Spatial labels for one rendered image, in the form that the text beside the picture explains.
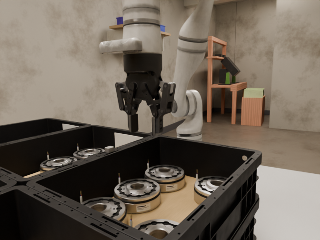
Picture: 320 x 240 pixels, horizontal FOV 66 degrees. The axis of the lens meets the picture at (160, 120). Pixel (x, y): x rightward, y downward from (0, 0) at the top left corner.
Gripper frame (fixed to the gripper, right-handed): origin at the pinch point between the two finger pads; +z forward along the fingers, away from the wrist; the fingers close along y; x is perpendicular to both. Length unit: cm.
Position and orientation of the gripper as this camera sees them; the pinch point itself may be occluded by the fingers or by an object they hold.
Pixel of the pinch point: (145, 126)
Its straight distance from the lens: 50.6
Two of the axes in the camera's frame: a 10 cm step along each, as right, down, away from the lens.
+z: 0.2, 9.8, 1.8
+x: -5.9, 1.6, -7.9
